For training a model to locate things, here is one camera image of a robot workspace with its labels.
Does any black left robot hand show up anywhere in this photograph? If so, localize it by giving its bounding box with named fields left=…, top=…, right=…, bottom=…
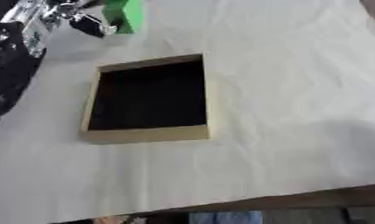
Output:
left=61, top=0, right=119, bottom=39

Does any green rectangular block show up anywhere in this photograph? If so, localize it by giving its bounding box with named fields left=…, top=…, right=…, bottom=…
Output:
left=102, top=0, right=146, bottom=35

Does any tan cardboard box, black inside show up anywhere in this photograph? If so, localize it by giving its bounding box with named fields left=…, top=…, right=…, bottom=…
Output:
left=77, top=52, right=214, bottom=145

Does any blue fabric item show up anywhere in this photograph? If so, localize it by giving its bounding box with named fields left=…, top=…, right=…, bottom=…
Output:
left=187, top=210, right=265, bottom=224

